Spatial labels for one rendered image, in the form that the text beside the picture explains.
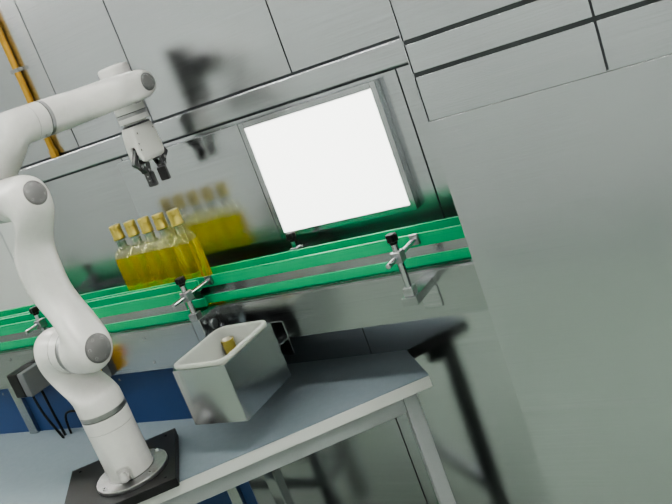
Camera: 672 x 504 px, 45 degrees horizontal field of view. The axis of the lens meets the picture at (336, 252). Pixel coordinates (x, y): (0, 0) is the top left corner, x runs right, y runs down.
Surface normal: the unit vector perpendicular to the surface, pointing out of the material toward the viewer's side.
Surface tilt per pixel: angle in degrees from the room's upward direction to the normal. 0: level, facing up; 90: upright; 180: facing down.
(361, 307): 90
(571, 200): 90
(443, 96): 90
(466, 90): 90
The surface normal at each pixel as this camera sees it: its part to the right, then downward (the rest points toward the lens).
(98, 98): 0.10, 0.22
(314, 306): -0.44, 0.38
